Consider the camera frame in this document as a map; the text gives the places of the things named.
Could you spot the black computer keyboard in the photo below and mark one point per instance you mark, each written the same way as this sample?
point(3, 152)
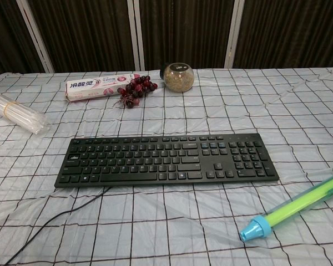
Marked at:
point(166, 166)

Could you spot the round glass jar with grains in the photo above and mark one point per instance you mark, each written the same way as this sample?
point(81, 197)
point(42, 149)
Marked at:
point(180, 79)

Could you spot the dark red grape bunch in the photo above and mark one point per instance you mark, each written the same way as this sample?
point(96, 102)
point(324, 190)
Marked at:
point(136, 86)

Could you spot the white pink toothpaste box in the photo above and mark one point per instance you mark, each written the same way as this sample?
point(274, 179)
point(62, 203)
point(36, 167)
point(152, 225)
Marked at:
point(94, 87)

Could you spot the light blue checked tablecloth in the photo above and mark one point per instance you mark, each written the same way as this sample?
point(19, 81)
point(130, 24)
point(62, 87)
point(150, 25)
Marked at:
point(183, 227)

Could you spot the green blue plastic syringe pump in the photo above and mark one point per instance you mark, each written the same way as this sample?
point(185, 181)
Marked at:
point(294, 203)

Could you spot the bundle of clear straws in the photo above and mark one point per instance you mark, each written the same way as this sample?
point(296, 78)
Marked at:
point(16, 113)

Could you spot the dark folding screen white frame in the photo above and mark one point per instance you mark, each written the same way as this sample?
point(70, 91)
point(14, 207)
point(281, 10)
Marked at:
point(86, 33)

